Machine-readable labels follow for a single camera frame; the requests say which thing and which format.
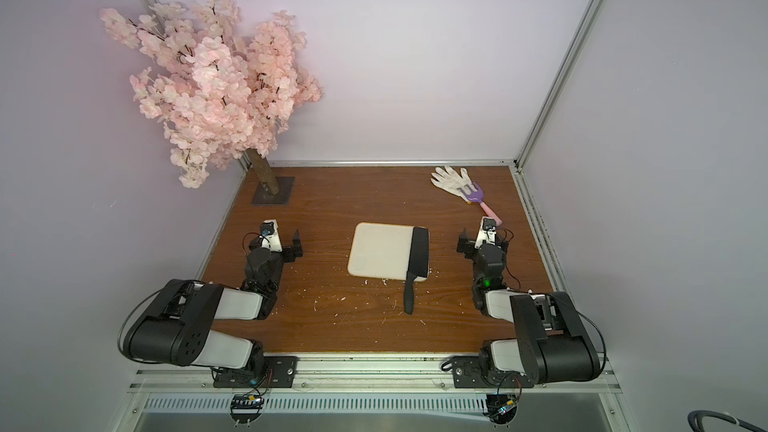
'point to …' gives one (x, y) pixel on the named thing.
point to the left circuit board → (245, 408)
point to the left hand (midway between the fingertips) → (282, 230)
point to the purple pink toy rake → (478, 196)
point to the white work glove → (450, 180)
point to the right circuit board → (500, 408)
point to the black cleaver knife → (418, 264)
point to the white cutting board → (391, 251)
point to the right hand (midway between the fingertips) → (488, 226)
